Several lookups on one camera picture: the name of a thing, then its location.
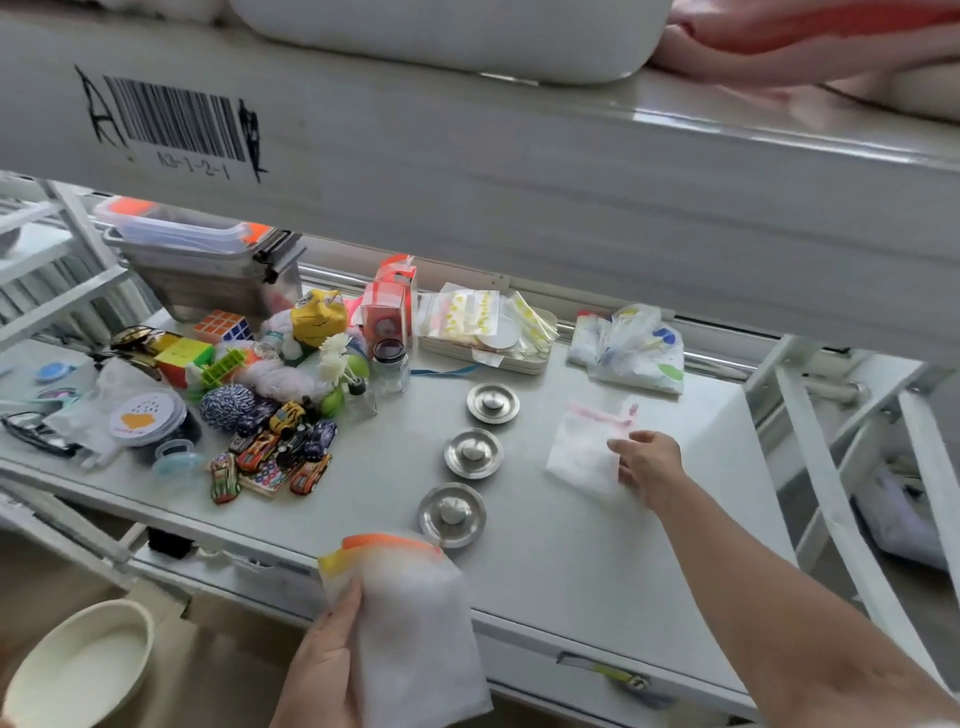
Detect yellow green puzzle cube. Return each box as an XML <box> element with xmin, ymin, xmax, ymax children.
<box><xmin>154</xmin><ymin>337</ymin><xmax>217</xmax><ymax>390</ymax></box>

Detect clear container with orange lid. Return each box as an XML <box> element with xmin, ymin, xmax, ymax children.
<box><xmin>93</xmin><ymin>195</ymin><xmax>273</xmax><ymax>257</ymax></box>

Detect white round bowl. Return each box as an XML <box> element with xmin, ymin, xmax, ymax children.
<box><xmin>1</xmin><ymin>597</ymin><xmax>156</xmax><ymax>728</ymax></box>

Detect person's right hand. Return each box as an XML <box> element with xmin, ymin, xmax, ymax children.
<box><xmin>606</xmin><ymin>430</ymin><xmax>688</xmax><ymax>516</ymax></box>

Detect clear bag with colourful print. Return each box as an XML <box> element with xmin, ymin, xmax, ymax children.
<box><xmin>567</xmin><ymin>303</ymin><xmax>686</xmax><ymax>396</ymax></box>

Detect white cushion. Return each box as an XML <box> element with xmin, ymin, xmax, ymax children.
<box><xmin>227</xmin><ymin>0</ymin><xmax>674</xmax><ymax>86</ymax></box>

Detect yellow soft toy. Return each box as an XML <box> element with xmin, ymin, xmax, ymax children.
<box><xmin>290</xmin><ymin>288</ymin><xmax>350</xmax><ymax>349</ymax></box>

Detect white pouch with orange strip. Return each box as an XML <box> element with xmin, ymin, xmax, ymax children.
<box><xmin>317</xmin><ymin>532</ymin><xmax>494</xmax><ymax>728</ymax></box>

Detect green plastic toy block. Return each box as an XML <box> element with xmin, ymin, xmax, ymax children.
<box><xmin>198</xmin><ymin>348</ymin><xmax>248</xmax><ymax>390</ymax></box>

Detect pink cloth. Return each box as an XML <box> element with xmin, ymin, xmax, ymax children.
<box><xmin>648</xmin><ymin>0</ymin><xmax>960</xmax><ymax>126</ymax></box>

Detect metal tray of packets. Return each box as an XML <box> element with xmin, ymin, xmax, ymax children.
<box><xmin>416</xmin><ymin>282</ymin><xmax>560</xmax><ymax>376</ymax></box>

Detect gold sunglasses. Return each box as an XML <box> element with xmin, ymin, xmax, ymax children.
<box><xmin>109</xmin><ymin>324</ymin><xmax>183</xmax><ymax>359</ymax></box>

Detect white bag with dark print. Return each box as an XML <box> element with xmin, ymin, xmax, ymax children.
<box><xmin>853</xmin><ymin>448</ymin><xmax>951</xmax><ymax>573</ymax></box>

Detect round tub with white lid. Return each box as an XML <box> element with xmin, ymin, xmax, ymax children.
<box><xmin>108</xmin><ymin>390</ymin><xmax>203</xmax><ymax>464</ymax></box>

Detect white pouch with pink strip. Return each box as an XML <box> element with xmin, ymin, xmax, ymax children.
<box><xmin>545</xmin><ymin>397</ymin><xmax>641</xmax><ymax>501</ymax></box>

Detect person's right forearm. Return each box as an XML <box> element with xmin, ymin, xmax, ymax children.
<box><xmin>651</xmin><ymin>474</ymin><xmax>960</xmax><ymax>728</ymax></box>

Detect white metal shelf rack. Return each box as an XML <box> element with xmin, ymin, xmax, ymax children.
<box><xmin>0</xmin><ymin>0</ymin><xmax>960</xmax><ymax>728</ymax></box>

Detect multicolour puzzle cube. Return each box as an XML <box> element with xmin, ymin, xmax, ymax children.
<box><xmin>192</xmin><ymin>309</ymin><xmax>255</xmax><ymax>347</ymax></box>

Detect small steel sink stopper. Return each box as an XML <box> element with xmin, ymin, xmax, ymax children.
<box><xmin>466</xmin><ymin>382</ymin><xmax>521</xmax><ymax>426</ymax></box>

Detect blue white twine ball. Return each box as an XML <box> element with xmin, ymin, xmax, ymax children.
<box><xmin>198</xmin><ymin>383</ymin><xmax>257</xmax><ymax>434</ymax></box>

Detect barcode label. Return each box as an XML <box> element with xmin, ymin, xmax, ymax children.
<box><xmin>74</xmin><ymin>65</ymin><xmax>269</xmax><ymax>186</ymax></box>

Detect small glass jar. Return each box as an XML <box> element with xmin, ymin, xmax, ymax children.
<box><xmin>372</xmin><ymin>338</ymin><xmax>411</xmax><ymax>398</ymax></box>

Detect clear storage box black latch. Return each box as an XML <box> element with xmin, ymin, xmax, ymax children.
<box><xmin>103</xmin><ymin>227</ymin><xmax>307</xmax><ymax>325</ymax></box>

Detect crumpled white plastic bag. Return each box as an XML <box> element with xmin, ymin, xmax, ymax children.
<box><xmin>63</xmin><ymin>357</ymin><xmax>163</xmax><ymax>471</ymax></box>

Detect pile of toy cars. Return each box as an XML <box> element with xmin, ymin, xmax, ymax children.
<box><xmin>209</xmin><ymin>399</ymin><xmax>339</xmax><ymax>506</ymax></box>

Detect white mesh netting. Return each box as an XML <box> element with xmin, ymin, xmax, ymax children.
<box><xmin>246</xmin><ymin>358</ymin><xmax>333</xmax><ymax>404</ymax></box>

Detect small bottle with white flowers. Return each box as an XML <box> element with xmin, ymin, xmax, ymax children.
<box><xmin>318</xmin><ymin>333</ymin><xmax>378</xmax><ymax>422</ymax></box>

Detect medium steel sink stopper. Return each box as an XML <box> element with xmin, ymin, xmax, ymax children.
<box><xmin>443</xmin><ymin>428</ymin><xmax>504</xmax><ymax>481</ymax></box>

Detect pink and white carton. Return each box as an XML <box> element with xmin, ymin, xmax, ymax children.
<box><xmin>360</xmin><ymin>254</ymin><xmax>419</xmax><ymax>355</ymax></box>

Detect black eyeglasses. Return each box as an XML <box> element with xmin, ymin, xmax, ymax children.
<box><xmin>0</xmin><ymin>410</ymin><xmax>81</xmax><ymax>459</ymax></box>

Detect yellow label tag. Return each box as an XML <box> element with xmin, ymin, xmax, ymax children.
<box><xmin>557</xmin><ymin>651</ymin><xmax>652</xmax><ymax>693</ymax></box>

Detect person's left hand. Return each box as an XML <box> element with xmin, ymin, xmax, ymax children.
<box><xmin>268</xmin><ymin>577</ymin><xmax>366</xmax><ymax>728</ymax></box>

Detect large steel sink stopper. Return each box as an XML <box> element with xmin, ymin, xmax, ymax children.
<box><xmin>417</xmin><ymin>482</ymin><xmax>488</xmax><ymax>550</ymax></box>

